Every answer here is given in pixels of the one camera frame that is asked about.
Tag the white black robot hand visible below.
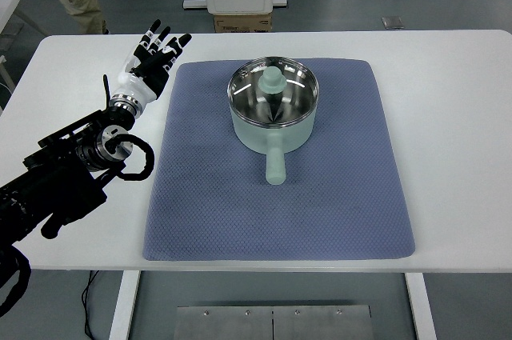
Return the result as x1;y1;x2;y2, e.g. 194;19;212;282
109;19;192;114

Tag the green pot with handle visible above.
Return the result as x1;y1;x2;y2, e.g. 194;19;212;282
227;55;320;187

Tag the cardboard box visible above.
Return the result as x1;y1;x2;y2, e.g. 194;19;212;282
214;13;272;33

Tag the glass lid green knob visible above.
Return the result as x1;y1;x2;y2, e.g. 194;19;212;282
227;57;318;128

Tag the blue quilted mat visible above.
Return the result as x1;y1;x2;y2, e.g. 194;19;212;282
143;58;415;261

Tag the grey floor outlet plate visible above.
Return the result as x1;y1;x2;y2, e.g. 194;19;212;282
382;16;405;30

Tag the metal floor plate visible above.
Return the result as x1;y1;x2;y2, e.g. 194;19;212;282
174;305;374;339

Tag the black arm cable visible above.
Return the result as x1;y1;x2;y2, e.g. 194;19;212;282
104;134;156;182

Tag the black floor cable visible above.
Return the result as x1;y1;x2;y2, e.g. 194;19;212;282
81;270;101;340

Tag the white table frame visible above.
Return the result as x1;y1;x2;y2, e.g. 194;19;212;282
109;270;438;339

